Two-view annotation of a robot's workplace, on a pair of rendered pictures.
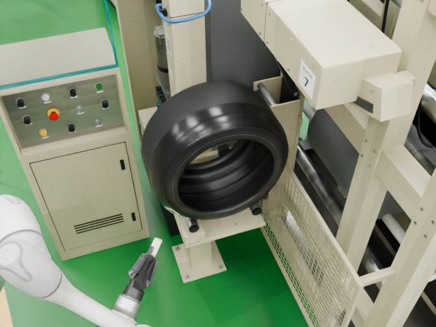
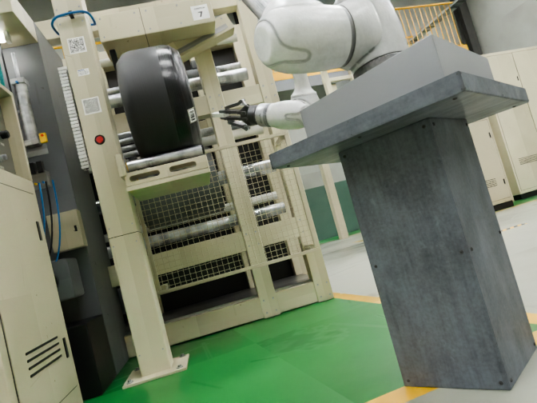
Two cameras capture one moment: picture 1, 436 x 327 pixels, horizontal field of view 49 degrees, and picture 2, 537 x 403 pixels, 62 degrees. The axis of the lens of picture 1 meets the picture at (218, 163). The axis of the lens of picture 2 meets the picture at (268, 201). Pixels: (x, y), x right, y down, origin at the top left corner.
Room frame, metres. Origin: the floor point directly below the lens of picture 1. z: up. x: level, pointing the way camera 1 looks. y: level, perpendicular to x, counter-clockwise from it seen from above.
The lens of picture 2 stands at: (0.67, 2.02, 0.45)
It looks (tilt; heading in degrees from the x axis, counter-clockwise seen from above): 4 degrees up; 279
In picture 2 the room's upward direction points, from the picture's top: 15 degrees counter-clockwise
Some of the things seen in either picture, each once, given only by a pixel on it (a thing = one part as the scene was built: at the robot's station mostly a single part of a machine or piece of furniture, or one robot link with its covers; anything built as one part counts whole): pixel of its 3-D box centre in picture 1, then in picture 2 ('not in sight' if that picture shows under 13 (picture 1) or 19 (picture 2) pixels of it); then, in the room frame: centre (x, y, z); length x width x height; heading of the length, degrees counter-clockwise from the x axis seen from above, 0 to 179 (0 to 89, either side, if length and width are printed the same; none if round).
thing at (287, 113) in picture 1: (274, 116); (126, 161); (1.75, -0.27, 1.05); 0.20 x 0.15 x 0.30; 18
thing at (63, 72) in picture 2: not in sight; (76, 118); (1.73, 0.18, 1.19); 0.05 x 0.04 x 0.48; 108
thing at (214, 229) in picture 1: (213, 205); (172, 185); (1.42, 0.02, 0.80); 0.37 x 0.36 x 0.02; 108
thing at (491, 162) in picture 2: not in sight; (461, 171); (-0.94, -4.43, 0.62); 0.90 x 0.56 x 1.25; 27
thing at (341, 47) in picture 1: (309, 28); (158, 29); (1.39, -0.30, 1.71); 0.61 x 0.25 x 0.15; 18
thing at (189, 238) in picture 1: (183, 207); (167, 172); (1.37, 0.16, 0.83); 0.36 x 0.09 x 0.06; 18
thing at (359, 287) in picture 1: (296, 243); (224, 209); (1.30, -0.36, 0.65); 0.90 x 0.02 x 0.70; 18
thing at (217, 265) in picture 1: (198, 257); (157, 369); (1.65, 0.12, 0.01); 0.27 x 0.27 x 0.02; 18
